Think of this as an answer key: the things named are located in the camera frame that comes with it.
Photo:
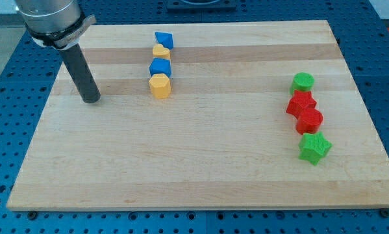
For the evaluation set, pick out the red star block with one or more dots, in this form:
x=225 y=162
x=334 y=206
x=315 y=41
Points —
x=300 y=101

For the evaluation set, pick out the blue diamond block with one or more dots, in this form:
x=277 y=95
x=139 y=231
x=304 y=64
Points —
x=165 y=38

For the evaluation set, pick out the wooden board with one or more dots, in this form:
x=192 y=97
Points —
x=222 y=139

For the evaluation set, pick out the yellow heart block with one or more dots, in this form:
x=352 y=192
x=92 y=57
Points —
x=159 y=51

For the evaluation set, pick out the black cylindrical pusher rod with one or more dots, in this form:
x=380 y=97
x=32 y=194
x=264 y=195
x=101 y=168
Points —
x=80 y=73

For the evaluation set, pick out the blue pentagon block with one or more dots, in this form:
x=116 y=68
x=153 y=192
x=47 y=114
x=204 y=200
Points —
x=160 y=65

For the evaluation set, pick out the green cylinder block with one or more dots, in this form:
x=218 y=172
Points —
x=302 y=81

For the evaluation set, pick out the green star block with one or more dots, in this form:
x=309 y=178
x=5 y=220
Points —
x=313 y=147

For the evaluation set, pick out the red cylinder block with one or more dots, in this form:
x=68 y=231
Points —
x=309 y=121

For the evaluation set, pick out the yellow hexagon block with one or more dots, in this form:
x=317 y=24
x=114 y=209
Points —
x=160 y=85

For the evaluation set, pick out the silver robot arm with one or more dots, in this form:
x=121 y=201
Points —
x=54 y=23

